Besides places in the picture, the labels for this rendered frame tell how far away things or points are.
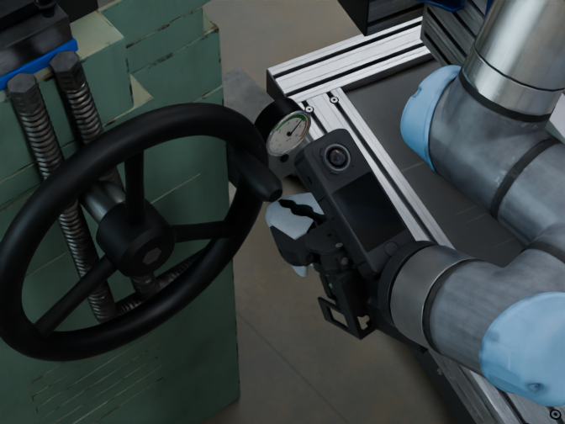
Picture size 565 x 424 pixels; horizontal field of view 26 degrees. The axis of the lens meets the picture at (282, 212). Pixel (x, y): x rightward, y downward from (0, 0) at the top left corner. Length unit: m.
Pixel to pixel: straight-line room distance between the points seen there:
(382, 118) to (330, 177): 1.05
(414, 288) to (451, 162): 0.10
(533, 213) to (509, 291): 0.08
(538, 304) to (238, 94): 0.71
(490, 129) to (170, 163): 0.55
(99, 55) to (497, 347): 0.43
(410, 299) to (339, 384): 1.06
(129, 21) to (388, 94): 0.89
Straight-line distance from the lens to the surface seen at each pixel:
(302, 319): 1.99
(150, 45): 1.22
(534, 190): 0.89
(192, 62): 1.28
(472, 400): 1.74
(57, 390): 1.57
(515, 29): 0.87
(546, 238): 0.87
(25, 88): 1.00
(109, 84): 1.07
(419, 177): 1.90
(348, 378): 1.94
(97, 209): 1.10
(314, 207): 1.04
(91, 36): 1.05
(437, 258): 0.89
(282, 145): 1.37
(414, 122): 0.93
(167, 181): 1.39
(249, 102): 1.44
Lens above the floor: 1.70
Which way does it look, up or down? 53 degrees down
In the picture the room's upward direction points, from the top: straight up
